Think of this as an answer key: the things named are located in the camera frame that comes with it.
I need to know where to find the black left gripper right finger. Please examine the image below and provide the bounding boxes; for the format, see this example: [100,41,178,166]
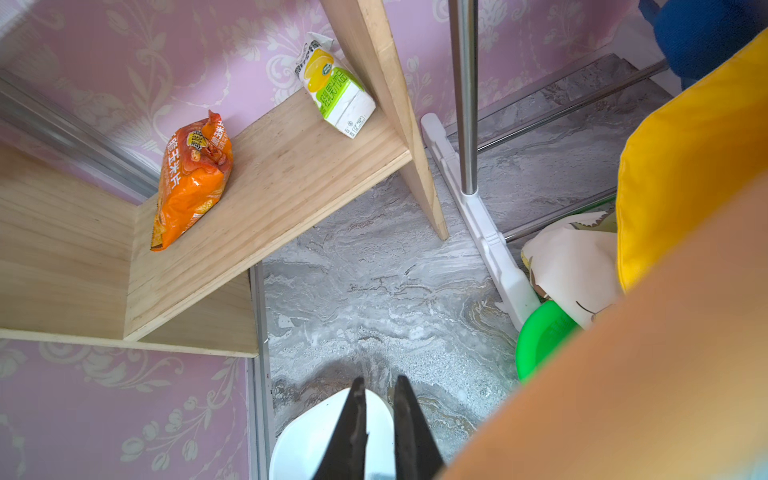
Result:
[393,375,445,480]

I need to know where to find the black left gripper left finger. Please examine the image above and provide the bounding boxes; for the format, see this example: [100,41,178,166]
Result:
[313,377,368,480]

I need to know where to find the wooden clothes hanger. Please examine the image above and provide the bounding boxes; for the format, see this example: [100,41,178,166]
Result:
[444,178,767,479]

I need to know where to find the yellow white dinosaur jacket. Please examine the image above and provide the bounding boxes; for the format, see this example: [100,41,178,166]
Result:
[522,32,767,329]

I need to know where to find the white plastic bin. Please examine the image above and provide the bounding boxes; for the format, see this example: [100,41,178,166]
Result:
[269,389,396,479]

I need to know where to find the green plastic basket tray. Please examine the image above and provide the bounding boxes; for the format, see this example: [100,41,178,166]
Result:
[515,300,582,383]

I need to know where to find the steel clothes rack white joints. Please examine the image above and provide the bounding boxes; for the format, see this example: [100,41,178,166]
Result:
[421,1,669,330]

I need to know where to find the wooden two-tier shelf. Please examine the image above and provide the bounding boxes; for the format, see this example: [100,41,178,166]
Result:
[1,1,448,357]

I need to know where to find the orange snack bag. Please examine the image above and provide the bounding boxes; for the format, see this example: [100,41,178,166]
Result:
[151,111,234,251]

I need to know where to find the green white drink carton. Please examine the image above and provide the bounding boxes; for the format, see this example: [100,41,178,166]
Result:
[294,32,376,139]

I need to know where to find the blue red white jacket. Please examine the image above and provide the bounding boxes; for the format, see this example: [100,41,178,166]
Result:
[638,0,767,89]

